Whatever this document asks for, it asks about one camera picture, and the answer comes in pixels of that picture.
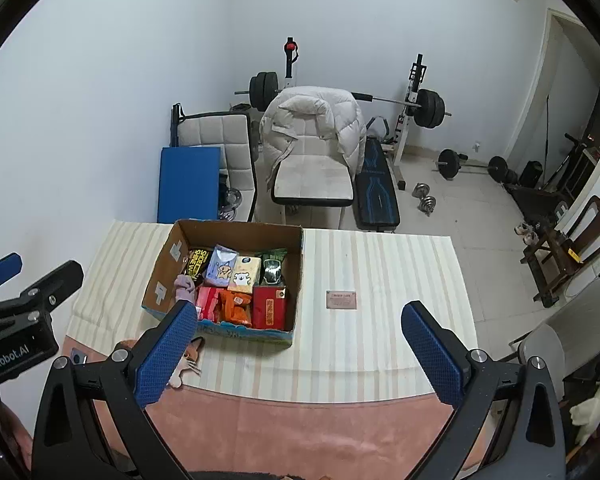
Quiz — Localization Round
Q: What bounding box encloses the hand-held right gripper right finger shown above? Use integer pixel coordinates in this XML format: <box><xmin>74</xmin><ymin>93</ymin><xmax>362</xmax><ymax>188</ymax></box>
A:
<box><xmin>401</xmin><ymin>301</ymin><xmax>566</xmax><ymax>480</ymax></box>

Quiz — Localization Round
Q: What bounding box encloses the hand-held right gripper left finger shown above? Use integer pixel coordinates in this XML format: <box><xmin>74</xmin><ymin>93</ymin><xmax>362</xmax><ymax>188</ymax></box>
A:
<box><xmin>31</xmin><ymin>300</ymin><xmax>199</xmax><ymax>480</ymax></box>

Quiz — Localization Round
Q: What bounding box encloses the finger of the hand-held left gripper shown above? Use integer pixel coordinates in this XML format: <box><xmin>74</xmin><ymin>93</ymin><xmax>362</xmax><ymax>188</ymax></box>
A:
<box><xmin>0</xmin><ymin>259</ymin><xmax>85</xmax><ymax>329</ymax></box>
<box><xmin>0</xmin><ymin>252</ymin><xmax>24</xmax><ymax>296</ymax></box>

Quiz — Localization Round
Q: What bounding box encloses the red wipes packet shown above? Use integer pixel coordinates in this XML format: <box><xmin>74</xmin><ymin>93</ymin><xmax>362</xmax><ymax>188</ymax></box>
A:
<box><xmin>195</xmin><ymin>286</ymin><xmax>226</xmax><ymax>322</ymax></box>

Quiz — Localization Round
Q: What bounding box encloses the orange snack packet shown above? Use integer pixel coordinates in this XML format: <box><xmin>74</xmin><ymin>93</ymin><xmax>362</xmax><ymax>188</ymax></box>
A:
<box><xmin>219</xmin><ymin>290</ymin><xmax>253</xmax><ymax>328</ymax></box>

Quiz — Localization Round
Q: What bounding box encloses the cardboard box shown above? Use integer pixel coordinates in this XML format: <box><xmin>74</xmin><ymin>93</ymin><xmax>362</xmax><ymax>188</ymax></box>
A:
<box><xmin>141</xmin><ymin>218</ymin><xmax>305</xmax><ymax>346</ymax></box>

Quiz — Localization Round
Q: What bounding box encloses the black snack packet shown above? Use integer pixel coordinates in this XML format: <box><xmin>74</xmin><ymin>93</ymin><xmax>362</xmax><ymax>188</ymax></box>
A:
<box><xmin>184</xmin><ymin>247</ymin><xmax>211</xmax><ymax>281</ymax></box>

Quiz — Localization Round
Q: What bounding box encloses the light blue tissue pack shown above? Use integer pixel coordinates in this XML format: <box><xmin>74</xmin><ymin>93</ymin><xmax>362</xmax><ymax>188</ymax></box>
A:
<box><xmin>203</xmin><ymin>245</ymin><xmax>239</xmax><ymax>287</ymax></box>

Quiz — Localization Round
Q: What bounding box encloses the yellow tissue pack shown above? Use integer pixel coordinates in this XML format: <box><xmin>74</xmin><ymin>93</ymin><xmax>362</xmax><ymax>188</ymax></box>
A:
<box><xmin>227</xmin><ymin>256</ymin><xmax>262</xmax><ymax>293</ymax></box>

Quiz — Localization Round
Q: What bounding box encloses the dark red tissue pack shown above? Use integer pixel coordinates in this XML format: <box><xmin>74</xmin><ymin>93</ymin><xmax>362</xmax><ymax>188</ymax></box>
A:
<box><xmin>252</xmin><ymin>285</ymin><xmax>287</xmax><ymax>331</ymax></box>

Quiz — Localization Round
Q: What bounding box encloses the green wipes pack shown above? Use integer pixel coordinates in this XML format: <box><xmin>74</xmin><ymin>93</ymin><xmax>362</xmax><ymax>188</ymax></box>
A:
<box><xmin>257</xmin><ymin>247</ymin><xmax>287</xmax><ymax>287</ymax></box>

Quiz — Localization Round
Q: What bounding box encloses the person's left forearm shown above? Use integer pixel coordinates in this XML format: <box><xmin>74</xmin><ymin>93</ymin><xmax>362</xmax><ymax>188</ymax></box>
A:
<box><xmin>0</xmin><ymin>400</ymin><xmax>35</xmax><ymax>473</ymax></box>

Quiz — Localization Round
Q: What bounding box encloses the striped pink tablecloth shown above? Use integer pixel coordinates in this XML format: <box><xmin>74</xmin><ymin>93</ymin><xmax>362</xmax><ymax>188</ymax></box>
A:
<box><xmin>62</xmin><ymin>220</ymin><xmax>481</xmax><ymax>480</ymax></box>

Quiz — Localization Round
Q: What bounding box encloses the grey folding chair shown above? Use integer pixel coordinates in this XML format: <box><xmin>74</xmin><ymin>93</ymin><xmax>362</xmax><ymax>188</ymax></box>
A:
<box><xmin>510</xmin><ymin>277</ymin><xmax>600</xmax><ymax>401</ymax></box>

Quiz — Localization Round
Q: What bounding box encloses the chrome weight plate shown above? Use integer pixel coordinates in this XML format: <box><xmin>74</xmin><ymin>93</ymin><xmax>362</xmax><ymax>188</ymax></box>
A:
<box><xmin>219</xmin><ymin>187</ymin><xmax>243</xmax><ymax>222</ymax></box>

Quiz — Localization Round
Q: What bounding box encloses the black weight bench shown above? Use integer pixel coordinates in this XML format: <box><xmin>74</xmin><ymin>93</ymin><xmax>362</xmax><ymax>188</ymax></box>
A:
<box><xmin>355</xmin><ymin>137</ymin><xmax>401</xmax><ymax>233</ymax></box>

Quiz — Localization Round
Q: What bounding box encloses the blue foam mat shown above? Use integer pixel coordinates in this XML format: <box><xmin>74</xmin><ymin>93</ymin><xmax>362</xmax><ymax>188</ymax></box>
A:
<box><xmin>156</xmin><ymin>146</ymin><xmax>222</xmax><ymax>225</ymax></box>

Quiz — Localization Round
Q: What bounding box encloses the dark exercise machine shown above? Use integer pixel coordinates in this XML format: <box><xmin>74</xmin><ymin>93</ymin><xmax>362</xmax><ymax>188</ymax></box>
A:
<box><xmin>502</xmin><ymin>132</ymin><xmax>600</xmax><ymax>221</ymax></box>

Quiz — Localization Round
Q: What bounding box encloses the short barbell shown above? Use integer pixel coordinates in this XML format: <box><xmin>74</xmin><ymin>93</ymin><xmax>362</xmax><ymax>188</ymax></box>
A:
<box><xmin>435</xmin><ymin>149</ymin><xmax>508</xmax><ymax>181</ymax></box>

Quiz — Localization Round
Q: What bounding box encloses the black speaker box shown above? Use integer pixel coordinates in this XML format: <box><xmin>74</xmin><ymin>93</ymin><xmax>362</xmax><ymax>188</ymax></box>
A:
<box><xmin>520</xmin><ymin>160</ymin><xmax>543</xmax><ymax>188</ymax></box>

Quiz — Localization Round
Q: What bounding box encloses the black metal stand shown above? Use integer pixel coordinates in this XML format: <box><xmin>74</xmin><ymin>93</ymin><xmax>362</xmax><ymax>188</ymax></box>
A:
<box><xmin>171</xmin><ymin>103</ymin><xmax>188</xmax><ymax>147</ymax></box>

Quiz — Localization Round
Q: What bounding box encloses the dark wooden chair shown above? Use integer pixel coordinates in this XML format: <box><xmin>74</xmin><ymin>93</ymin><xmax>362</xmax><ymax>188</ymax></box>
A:
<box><xmin>520</xmin><ymin>196</ymin><xmax>600</xmax><ymax>308</ymax></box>

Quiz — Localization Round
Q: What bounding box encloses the white padded chair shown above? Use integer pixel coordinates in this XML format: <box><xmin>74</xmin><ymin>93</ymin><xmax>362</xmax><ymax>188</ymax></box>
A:
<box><xmin>260</xmin><ymin>86</ymin><xmax>366</xmax><ymax>228</ymax></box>

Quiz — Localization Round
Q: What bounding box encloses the white quilted chair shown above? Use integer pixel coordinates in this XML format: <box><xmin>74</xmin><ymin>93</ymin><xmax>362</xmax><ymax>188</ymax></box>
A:
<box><xmin>176</xmin><ymin>112</ymin><xmax>258</xmax><ymax>223</ymax></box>

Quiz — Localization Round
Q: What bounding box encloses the white bench press rack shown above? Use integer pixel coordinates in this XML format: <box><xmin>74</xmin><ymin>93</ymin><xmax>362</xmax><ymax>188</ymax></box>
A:
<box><xmin>280</xmin><ymin>37</ymin><xmax>427</xmax><ymax>192</ymax></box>

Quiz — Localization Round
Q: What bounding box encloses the barbell with black plates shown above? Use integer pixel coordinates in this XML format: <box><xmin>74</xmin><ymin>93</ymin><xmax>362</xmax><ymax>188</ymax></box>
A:
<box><xmin>234</xmin><ymin>71</ymin><xmax>452</xmax><ymax>128</ymax></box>

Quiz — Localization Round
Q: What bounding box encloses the white puffer jacket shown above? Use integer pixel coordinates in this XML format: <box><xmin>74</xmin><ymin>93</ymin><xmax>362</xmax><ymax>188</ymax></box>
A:
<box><xmin>259</xmin><ymin>86</ymin><xmax>366</xmax><ymax>186</ymax></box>

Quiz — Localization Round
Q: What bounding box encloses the thin metal bar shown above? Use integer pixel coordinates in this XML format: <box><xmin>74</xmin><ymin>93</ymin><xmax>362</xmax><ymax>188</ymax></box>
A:
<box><xmin>544</xmin><ymin>94</ymin><xmax>552</xmax><ymax>166</ymax></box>

